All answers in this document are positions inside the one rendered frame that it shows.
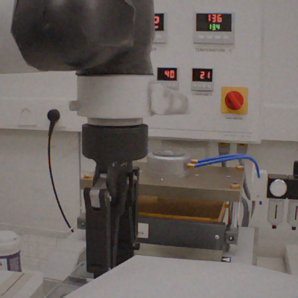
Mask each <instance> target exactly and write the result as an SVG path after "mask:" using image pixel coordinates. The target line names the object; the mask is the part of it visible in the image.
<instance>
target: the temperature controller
mask: <svg viewBox="0 0 298 298"><path fill-rule="evenodd" d="M222 15H223V14H209V13H206V22H205V23H222Z"/></svg>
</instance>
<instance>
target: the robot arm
mask: <svg viewBox="0 0 298 298"><path fill-rule="evenodd" d="M154 35H155V32H154V0H0V75H1V74H22V73H44V72H48V71H61V72H69V71H76V73H75V75H77V77H76V100H74V101H70V102H69V110H70V111H71V112H73V111H77V116H80V117H85V118H87V123H86V124H82V125H81V138H82V155H83V156H84V157H85V158H88V159H92V160H94V161H95V162H96V166H95V169H94V176H93V188H89V187H85V188H84V191H83V196H84V204H85V217H86V270H87V272H89V273H93V277H94V280H92V281H91V282H89V283H87V284H85V285H84V286H82V287H81V288H78V289H77V290H75V291H74V292H72V293H69V294H68V295H67V296H64V297H63V298H298V276H294V275H290V274H288V273H282V272H279V271H273V270H270V269H264V268H261V267H258V266H252V265H249V264H246V263H245V264H244V263H232V262H230V263H225V262H218V261H199V260H193V259H190V260H186V259H172V258H165V257H152V256H143V255H135V256H134V250H138V251H139V250H140V243H135V242H134V240H135V241H137V240H138V238H139V235H138V181H139V174H140V169H139V167H133V165H132V162H133V161H134V160H135V161H137V160H139V159H142V158H144V157H145V156H146V155H147V153H148V129H149V125H148V124H143V118H149V117H151V116H154V115H155V114H157V115H162V116H164V115H179V114H189V113H191V111H192V110H193V102H192V99H191V97H190V96H187V95H185V94H182V93H180V92H177V91H175V90H172V89H170V88H167V87H165V86H162V85H160V84H157V83H156V75H154V69H153V66H152V59H151V56H150V55H151V52H152V47H153V43H154V39H155V36H154Z"/></svg>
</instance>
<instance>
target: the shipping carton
mask: <svg viewBox="0 0 298 298"><path fill-rule="evenodd" d="M42 291H43V275H34V274H30V273H23V272H13V271H7V270H0V298H37V295H38V294H39V293H41V292H42Z"/></svg>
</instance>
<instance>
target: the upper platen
mask: <svg viewBox="0 0 298 298"><path fill-rule="evenodd" d="M228 207H229V204H227V202H223V201H215V200H191V199H182V198H167V197H158V196H142V195H138V216H152V217H159V218H172V219H180V220H182V219H187V220H201V221H209V222H223V220H224V216H225V210H226V208H227V209H228Z"/></svg>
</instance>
